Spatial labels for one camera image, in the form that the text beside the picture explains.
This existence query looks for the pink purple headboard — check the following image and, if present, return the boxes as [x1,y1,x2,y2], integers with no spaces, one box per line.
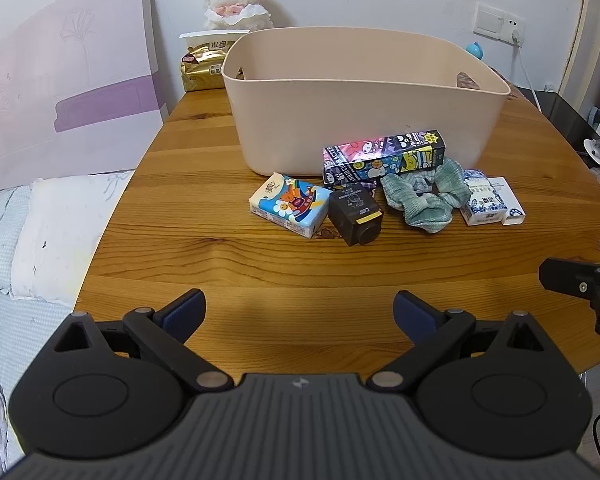
[0,0,166,190]

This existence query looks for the white pillow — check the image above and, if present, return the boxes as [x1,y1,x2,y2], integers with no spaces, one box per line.
[10,171,133,308]

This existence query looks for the black cabinet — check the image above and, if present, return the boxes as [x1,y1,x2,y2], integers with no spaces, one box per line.
[535,90,600,168]

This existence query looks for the colourful cartoon long box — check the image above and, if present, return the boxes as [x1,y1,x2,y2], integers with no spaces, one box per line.
[322,130,446,188]

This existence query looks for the small black box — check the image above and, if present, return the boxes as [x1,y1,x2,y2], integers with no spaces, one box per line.
[328,184,384,246]

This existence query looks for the beige plastic storage bin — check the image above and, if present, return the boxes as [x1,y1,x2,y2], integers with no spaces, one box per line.
[222,27,510,177]

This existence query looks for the gold snack bag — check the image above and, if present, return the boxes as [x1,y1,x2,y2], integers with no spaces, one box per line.
[180,41,235,92]

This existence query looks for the white wall switch socket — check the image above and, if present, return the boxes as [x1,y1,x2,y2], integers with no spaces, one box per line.
[474,2,527,48]

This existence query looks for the green fabric scrunchie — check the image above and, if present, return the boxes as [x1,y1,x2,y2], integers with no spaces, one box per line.
[380,158,471,234]

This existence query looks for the white power cable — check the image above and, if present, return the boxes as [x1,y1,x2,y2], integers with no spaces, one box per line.
[510,29,544,111]

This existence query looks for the cartoon tissue pack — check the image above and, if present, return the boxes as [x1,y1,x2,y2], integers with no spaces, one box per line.
[249,172,332,238]

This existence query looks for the small white card box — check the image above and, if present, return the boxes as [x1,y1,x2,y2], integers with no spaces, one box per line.
[489,177,526,226]

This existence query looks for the blue bird figurine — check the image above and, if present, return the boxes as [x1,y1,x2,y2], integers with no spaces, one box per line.
[466,42,483,60]

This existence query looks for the blue white floral tissue pack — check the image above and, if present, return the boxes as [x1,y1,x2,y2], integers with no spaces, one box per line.
[460,169,507,226]

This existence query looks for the light blue bedsheet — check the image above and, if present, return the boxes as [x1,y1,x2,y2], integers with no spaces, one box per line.
[0,185,69,476]

